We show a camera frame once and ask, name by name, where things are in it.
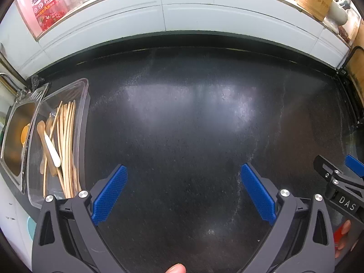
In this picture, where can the person's left hand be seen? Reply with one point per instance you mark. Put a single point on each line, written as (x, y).
(176, 268)

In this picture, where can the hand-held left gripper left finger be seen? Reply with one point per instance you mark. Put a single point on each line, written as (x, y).
(111, 194)

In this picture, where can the metal sink rack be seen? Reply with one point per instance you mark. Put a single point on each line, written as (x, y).
(39, 93)

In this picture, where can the teal sticker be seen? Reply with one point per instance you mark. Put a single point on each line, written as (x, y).
(30, 226)

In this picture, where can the yellow round object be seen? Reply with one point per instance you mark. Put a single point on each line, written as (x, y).
(25, 134)

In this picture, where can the bundle of wooden chopsticks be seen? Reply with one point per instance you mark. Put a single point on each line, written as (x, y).
(68, 148)

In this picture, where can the person's right hand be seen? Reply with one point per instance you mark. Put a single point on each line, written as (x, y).
(347, 228)

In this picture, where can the stainless steel sink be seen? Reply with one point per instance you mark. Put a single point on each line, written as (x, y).
(14, 153)

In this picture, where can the black scouring sponge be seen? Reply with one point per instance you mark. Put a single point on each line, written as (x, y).
(36, 81)

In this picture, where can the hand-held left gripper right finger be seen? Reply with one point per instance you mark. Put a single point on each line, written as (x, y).
(257, 194)

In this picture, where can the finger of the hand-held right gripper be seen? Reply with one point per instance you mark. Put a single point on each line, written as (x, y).
(355, 164)
(324, 165)

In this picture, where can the clear plastic container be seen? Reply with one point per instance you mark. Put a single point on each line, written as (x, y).
(81, 105)

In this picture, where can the white bottle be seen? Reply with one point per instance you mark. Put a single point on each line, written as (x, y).
(338, 13)

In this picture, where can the red printed package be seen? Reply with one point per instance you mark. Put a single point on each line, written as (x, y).
(42, 8)

